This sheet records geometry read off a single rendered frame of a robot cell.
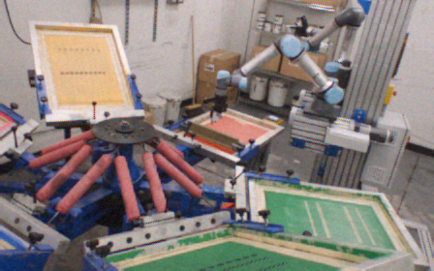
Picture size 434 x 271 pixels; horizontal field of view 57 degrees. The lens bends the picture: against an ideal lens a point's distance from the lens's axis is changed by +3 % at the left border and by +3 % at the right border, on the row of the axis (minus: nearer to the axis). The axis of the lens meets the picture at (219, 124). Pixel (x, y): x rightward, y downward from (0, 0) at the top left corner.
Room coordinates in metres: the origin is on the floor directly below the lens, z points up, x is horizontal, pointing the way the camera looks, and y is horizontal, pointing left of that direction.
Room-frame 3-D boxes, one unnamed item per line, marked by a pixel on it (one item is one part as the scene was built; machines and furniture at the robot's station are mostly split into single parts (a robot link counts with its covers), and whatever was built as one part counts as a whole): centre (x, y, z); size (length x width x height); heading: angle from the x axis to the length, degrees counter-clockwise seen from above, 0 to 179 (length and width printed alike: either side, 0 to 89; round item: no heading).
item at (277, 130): (2.63, -0.06, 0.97); 0.79 x 0.58 x 0.04; 151
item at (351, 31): (3.17, -0.91, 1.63); 0.15 x 0.12 x 0.55; 139
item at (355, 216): (1.73, -0.46, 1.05); 1.08 x 0.61 x 0.23; 91
